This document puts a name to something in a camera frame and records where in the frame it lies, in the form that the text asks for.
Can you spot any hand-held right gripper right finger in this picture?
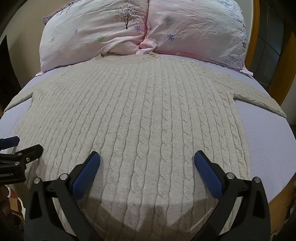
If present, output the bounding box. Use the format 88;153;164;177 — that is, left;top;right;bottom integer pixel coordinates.
194;150;271;241

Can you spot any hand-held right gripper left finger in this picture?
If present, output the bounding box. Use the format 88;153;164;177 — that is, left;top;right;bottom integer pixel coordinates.
24;151;102;241

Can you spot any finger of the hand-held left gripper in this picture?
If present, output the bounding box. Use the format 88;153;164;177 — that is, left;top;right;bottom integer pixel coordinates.
0;144;44;164
0;136;20;148

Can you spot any beige cable-knit sweater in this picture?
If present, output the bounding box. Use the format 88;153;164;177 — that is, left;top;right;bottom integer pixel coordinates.
3;53;287;241

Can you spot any pink tree-print pillow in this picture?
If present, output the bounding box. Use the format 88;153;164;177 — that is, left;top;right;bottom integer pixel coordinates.
39;0;151;72

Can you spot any pink floral pillow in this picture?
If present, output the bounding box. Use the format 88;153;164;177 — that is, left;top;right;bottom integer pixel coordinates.
135;0;253;77

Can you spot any wooden bed frame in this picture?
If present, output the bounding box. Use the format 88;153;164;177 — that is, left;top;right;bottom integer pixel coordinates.
244;0;296;241

